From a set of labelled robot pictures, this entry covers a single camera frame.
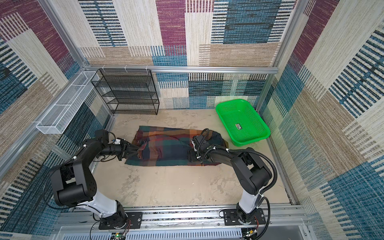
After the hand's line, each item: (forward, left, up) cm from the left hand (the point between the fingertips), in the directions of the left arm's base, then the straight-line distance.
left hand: (137, 147), depth 85 cm
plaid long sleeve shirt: (+5, -17, -8) cm, 19 cm away
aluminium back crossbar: (+43, -81, +21) cm, 94 cm away
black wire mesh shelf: (+45, +16, +4) cm, 48 cm away
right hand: (-2, -31, -11) cm, 33 cm away
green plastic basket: (+26, -67, -11) cm, 73 cm away
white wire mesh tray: (+2, +32, +20) cm, 38 cm away
